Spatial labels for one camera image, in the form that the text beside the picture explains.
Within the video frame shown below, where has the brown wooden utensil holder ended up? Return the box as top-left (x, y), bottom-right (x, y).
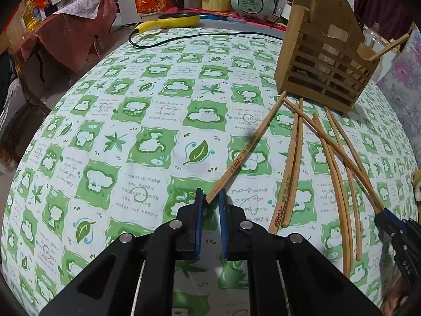
top-left (274, 0), bottom-right (378, 114)

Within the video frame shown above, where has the person right hand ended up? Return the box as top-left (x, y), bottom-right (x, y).
top-left (380, 277), bottom-right (409, 316)

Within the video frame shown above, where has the wooden chopstick two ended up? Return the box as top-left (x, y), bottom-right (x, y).
top-left (206, 91), bottom-right (287, 204)

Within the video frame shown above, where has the cooking oil bottle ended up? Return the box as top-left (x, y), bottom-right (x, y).
top-left (21, 0), bottom-right (42, 33)

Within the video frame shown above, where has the wooden chopstick four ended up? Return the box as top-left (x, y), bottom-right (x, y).
top-left (281, 114), bottom-right (303, 228)

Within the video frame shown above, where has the red cloth covered table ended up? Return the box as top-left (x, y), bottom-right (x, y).
top-left (16, 0), bottom-right (117, 72)

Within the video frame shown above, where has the yellow electric frying pan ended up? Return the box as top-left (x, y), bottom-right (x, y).
top-left (133, 12), bottom-right (201, 34)

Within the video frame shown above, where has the floral pink wall covering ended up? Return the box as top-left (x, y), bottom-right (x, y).
top-left (378, 27), bottom-right (421, 165)

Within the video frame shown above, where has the wooden chopstick six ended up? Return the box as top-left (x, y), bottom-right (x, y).
top-left (324, 106), bottom-right (363, 260)

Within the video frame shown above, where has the black power cable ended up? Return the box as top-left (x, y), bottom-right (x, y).
top-left (128, 27), bottom-right (285, 50)

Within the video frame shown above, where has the clear plastic bottle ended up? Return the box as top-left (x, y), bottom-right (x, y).
top-left (363, 22), bottom-right (382, 48)

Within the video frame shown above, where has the wooden chopstick seven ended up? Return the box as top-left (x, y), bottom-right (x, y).
top-left (283, 98), bottom-right (384, 213)

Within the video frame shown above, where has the wooden chopstick three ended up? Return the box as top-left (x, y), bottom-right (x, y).
top-left (268, 113), bottom-right (299, 235)

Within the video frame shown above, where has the green white patterned tablecloth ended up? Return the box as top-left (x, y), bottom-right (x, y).
top-left (1, 29), bottom-right (417, 315)

